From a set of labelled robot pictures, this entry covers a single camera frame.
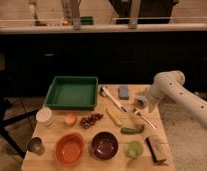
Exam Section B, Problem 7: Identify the white lidded jar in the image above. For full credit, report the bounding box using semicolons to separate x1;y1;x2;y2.
36;107;53;127

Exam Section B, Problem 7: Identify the wooden table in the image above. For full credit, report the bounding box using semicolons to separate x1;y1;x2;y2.
21;85;175;171

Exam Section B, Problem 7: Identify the dark purple bowl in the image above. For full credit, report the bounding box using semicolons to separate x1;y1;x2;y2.
90;132;118;160

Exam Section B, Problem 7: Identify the green chili pepper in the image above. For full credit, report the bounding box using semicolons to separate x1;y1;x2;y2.
120;125;144;135

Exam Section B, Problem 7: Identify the white handled spatula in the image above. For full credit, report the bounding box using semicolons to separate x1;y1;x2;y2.
100;86;126;112

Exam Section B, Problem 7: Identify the grey blue towel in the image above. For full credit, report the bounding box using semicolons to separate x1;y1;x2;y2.
135;95;148;109

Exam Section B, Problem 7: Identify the bunch of dark grapes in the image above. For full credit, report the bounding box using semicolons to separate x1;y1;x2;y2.
80;113;103;129

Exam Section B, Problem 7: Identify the blue sponge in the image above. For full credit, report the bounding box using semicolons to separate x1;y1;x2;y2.
118;86;129;100

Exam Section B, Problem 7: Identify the orange bowl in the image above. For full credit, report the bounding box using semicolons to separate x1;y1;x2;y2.
53;132;84;166

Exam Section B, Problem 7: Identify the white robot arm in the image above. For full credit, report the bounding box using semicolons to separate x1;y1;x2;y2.
145;71;207;130

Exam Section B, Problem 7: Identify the red yellow apple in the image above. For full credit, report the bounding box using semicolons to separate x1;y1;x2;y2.
65;113;77;127

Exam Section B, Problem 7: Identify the green apple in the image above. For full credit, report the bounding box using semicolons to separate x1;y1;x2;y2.
126;141;143;159

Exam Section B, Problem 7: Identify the metal cup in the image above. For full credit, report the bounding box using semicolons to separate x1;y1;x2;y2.
27;137;45;155

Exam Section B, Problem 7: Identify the black wooden brush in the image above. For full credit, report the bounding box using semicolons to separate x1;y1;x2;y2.
146;135;166;163

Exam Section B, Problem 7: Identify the green plastic tray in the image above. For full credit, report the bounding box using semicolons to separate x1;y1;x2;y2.
45;76;98;110

